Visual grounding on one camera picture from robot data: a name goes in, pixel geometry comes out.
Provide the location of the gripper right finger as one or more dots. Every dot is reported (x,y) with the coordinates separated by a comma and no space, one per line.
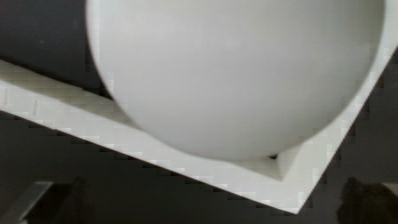
(368,203)

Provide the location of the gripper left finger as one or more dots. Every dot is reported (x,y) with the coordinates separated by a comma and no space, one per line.
(50,204)

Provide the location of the white light bulb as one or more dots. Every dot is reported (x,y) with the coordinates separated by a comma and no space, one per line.
(233,71)

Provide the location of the white lamp base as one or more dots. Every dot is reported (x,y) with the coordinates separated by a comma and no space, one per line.
(278,166)

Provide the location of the white front rail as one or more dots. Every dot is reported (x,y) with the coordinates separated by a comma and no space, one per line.
(70,110)

